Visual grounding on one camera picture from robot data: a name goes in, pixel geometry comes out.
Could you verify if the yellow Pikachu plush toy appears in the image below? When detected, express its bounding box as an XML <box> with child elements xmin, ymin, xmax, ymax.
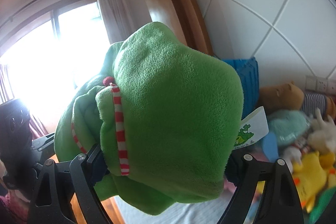
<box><xmin>292</xmin><ymin>151</ymin><xmax>335</xmax><ymax>213</ymax></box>

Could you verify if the dark green plush toy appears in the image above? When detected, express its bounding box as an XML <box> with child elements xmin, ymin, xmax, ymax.
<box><xmin>309</xmin><ymin>187</ymin><xmax>335</xmax><ymax>224</ymax></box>

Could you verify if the brown capybara plush striped shirt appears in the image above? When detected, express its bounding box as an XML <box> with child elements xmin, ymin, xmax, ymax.
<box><xmin>257</xmin><ymin>82</ymin><xmax>335</xmax><ymax>119</ymax></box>

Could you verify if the white dog plush toy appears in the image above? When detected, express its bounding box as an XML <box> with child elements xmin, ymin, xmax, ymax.
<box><xmin>282</xmin><ymin>108</ymin><xmax>335</xmax><ymax>173</ymax></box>

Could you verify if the white wall socket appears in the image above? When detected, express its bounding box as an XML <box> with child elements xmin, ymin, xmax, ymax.
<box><xmin>305</xmin><ymin>76</ymin><xmax>328</xmax><ymax>93</ymax></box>

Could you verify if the beige window curtain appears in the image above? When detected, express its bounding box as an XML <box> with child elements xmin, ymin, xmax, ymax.
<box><xmin>93</xmin><ymin>0</ymin><xmax>153</xmax><ymax>45</ymax></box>

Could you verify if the light teal plush toy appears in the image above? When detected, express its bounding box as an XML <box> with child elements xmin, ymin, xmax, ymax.
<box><xmin>267</xmin><ymin>110</ymin><xmax>310</xmax><ymax>147</ymax></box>

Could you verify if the blue storage bin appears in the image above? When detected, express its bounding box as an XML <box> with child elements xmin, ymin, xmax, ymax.
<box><xmin>223</xmin><ymin>57</ymin><xmax>259</xmax><ymax>119</ymax></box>

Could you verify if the green frog plush toy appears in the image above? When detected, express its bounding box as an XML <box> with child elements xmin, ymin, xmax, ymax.
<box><xmin>53</xmin><ymin>21</ymin><xmax>270</xmax><ymax>216</ymax></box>

